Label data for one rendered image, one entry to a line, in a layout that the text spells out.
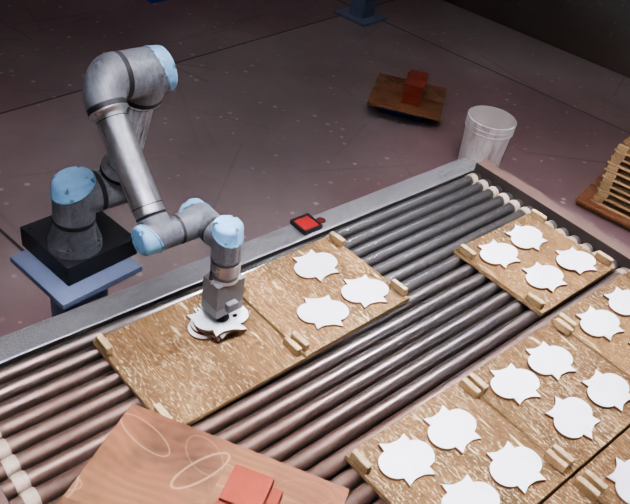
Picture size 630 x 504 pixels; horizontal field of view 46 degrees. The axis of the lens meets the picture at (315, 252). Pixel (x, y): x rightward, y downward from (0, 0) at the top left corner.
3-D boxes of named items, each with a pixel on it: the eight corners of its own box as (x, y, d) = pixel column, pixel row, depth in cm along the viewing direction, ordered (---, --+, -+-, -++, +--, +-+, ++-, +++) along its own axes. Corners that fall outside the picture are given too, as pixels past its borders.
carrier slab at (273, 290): (225, 285, 211) (225, 281, 210) (329, 238, 235) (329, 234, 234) (305, 360, 193) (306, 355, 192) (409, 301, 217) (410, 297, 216)
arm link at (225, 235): (230, 207, 178) (252, 226, 174) (227, 243, 185) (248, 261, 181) (203, 218, 174) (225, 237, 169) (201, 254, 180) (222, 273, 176)
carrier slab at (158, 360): (92, 344, 187) (92, 340, 186) (224, 286, 210) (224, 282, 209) (169, 437, 168) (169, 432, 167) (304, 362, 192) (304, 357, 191)
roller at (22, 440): (-21, 458, 162) (-24, 445, 159) (511, 205, 274) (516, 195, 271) (-12, 474, 160) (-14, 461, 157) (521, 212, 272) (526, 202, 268)
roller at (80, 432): (-12, 474, 159) (-14, 461, 156) (522, 212, 271) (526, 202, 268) (-2, 491, 157) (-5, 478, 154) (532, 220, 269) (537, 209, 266)
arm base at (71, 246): (38, 237, 213) (35, 209, 207) (86, 222, 222) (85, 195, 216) (63, 266, 205) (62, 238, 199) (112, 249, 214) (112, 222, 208)
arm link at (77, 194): (43, 211, 207) (40, 170, 199) (87, 198, 215) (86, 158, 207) (64, 233, 201) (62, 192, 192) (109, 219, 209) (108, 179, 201)
